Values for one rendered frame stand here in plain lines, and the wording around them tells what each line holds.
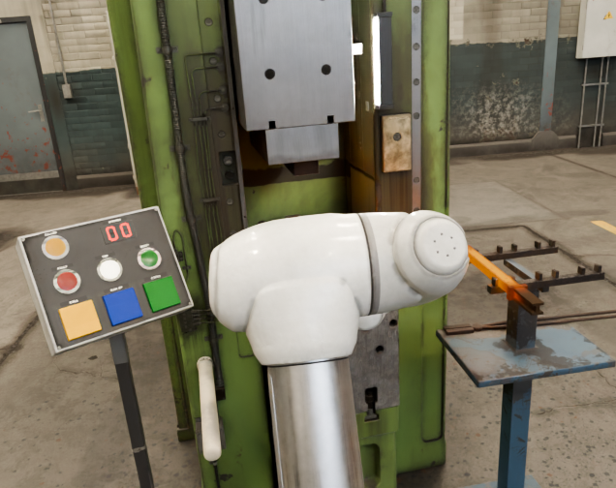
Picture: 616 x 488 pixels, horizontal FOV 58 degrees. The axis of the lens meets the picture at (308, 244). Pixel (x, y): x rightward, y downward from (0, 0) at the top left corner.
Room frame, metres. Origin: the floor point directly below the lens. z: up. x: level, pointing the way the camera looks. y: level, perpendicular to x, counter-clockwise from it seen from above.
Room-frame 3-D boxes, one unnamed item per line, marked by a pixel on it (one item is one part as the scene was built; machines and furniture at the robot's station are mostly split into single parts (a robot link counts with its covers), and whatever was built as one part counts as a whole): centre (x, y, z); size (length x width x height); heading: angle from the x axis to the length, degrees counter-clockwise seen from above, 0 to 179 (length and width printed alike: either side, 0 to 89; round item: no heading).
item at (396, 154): (1.71, -0.29, 1.27); 0.09 x 0.02 x 0.17; 101
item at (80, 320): (1.17, 0.54, 1.01); 0.07 x 0.05 x 0.07; 126
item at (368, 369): (1.74, -0.02, 0.69); 0.56 x 0.38 x 0.45; 11
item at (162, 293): (1.29, 0.37, 1.01); 0.07 x 0.05 x 0.07; 126
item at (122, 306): (1.23, 0.45, 1.01); 0.07 x 0.05 x 0.07; 126
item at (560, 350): (1.43, -0.60, 0.70); 0.40 x 0.30 x 0.02; 98
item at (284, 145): (1.72, 0.03, 1.32); 0.42 x 0.20 x 0.10; 11
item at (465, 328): (1.54, -0.70, 0.71); 0.60 x 0.04 x 0.01; 94
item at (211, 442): (1.36, 0.32, 0.62); 0.44 x 0.05 x 0.05; 11
